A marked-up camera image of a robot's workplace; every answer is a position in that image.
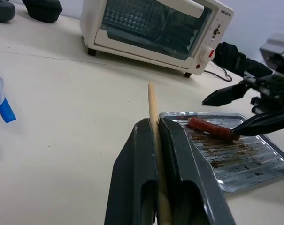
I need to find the black fabric bag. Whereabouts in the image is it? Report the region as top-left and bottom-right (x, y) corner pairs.
(213, 42), (273, 78)

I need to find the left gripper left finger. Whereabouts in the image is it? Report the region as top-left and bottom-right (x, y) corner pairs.
(104, 118), (160, 225)

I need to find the red-brown sausage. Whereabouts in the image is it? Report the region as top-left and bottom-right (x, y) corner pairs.
(187, 117), (241, 143)

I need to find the clear bottle with blue cap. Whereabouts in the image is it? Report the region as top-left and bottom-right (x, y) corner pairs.
(0, 67), (17, 124)

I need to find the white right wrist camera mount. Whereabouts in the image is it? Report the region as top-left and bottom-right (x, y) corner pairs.
(259, 32), (284, 78)

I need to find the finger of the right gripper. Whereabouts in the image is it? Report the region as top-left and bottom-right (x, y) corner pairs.
(201, 82), (248, 108)
(233, 108), (284, 137)

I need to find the white toaster oven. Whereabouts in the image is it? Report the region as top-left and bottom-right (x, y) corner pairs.
(80, 0), (235, 78)

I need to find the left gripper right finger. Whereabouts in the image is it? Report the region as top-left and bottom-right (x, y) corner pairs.
(158, 117), (237, 225)

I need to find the wooden skewer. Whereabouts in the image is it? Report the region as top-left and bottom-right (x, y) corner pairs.
(147, 81), (173, 225)

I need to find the black rounded case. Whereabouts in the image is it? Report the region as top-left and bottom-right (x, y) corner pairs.
(22, 0), (63, 24)

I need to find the black oven power cable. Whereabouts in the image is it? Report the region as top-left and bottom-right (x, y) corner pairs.
(204, 66), (233, 83)

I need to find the dark grey rounded case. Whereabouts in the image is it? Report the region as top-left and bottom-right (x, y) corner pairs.
(0, 0), (16, 23)

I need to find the silver metal baking tray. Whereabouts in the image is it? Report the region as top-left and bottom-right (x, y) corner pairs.
(158, 111), (284, 194)

